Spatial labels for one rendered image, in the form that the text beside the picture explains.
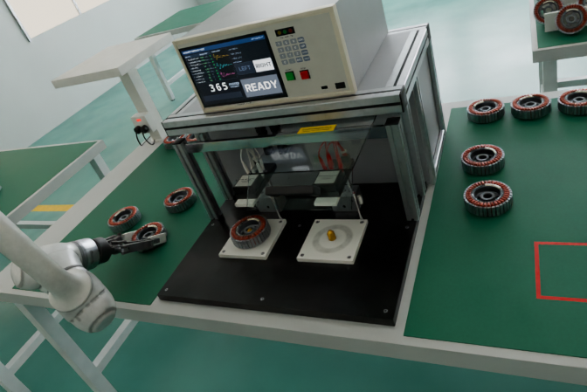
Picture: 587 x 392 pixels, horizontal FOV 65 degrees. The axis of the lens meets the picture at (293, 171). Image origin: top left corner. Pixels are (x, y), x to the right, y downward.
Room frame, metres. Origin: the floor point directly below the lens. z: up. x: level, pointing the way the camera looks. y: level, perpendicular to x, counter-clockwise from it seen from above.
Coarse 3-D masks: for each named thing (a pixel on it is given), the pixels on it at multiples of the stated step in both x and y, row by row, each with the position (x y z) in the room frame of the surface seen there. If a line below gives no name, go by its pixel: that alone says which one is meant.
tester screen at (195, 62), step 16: (208, 48) 1.16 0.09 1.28; (224, 48) 1.13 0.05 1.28; (240, 48) 1.11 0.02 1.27; (256, 48) 1.09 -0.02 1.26; (192, 64) 1.19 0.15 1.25; (208, 64) 1.17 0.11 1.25; (224, 64) 1.14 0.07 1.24; (208, 80) 1.18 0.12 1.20; (224, 80) 1.15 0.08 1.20; (256, 96) 1.12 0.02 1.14
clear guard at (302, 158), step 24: (336, 120) 0.98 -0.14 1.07; (360, 120) 0.94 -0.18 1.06; (288, 144) 0.96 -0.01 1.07; (312, 144) 0.91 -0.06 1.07; (336, 144) 0.88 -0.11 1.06; (360, 144) 0.84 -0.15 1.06; (264, 168) 0.89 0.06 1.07; (288, 168) 0.85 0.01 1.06; (312, 168) 0.81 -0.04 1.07; (336, 168) 0.78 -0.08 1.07; (264, 192) 0.84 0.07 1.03; (336, 192) 0.75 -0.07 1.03
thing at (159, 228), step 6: (156, 222) 1.32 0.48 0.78; (144, 228) 1.30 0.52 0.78; (150, 228) 1.30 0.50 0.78; (156, 228) 1.28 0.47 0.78; (162, 228) 1.27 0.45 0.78; (138, 234) 1.28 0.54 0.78; (144, 234) 1.28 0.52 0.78; (150, 234) 1.28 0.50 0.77; (156, 234) 1.24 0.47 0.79; (132, 240) 1.26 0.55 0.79; (156, 246) 1.22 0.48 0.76
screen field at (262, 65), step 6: (252, 60) 1.10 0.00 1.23; (258, 60) 1.09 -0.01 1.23; (264, 60) 1.09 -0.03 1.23; (270, 60) 1.08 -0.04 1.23; (240, 66) 1.12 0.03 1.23; (246, 66) 1.11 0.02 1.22; (252, 66) 1.10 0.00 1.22; (258, 66) 1.10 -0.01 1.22; (264, 66) 1.09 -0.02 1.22; (270, 66) 1.08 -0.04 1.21; (240, 72) 1.13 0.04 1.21; (246, 72) 1.12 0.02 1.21
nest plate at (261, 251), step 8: (272, 224) 1.08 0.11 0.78; (280, 224) 1.06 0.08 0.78; (272, 232) 1.04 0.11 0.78; (280, 232) 1.04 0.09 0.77; (272, 240) 1.01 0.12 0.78; (224, 248) 1.05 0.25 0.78; (232, 248) 1.04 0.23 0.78; (256, 248) 1.00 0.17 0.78; (264, 248) 0.99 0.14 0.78; (272, 248) 0.99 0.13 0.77; (224, 256) 1.02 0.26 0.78; (232, 256) 1.01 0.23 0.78; (240, 256) 0.99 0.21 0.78; (248, 256) 0.98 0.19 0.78; (256, 256) 0.97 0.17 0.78; (264, 256) 0.96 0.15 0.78
